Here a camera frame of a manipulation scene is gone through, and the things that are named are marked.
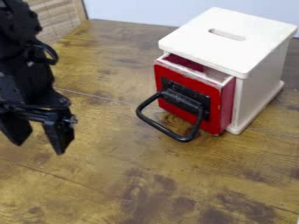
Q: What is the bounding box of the black cable loop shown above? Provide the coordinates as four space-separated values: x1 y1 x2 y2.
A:
32 40 60 67

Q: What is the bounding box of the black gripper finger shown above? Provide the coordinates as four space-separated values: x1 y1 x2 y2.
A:
41 110 77 155
0 113 33 146

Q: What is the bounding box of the red drawer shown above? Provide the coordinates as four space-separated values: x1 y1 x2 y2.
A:
153 53 236 135

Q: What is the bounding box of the white wooden cabinet box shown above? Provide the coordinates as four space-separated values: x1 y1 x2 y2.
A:
157 7 297 134

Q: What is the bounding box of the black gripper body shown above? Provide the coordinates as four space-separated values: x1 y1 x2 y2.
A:
0 49 75 123

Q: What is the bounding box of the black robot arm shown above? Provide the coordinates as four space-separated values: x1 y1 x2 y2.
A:
0 0 77 155

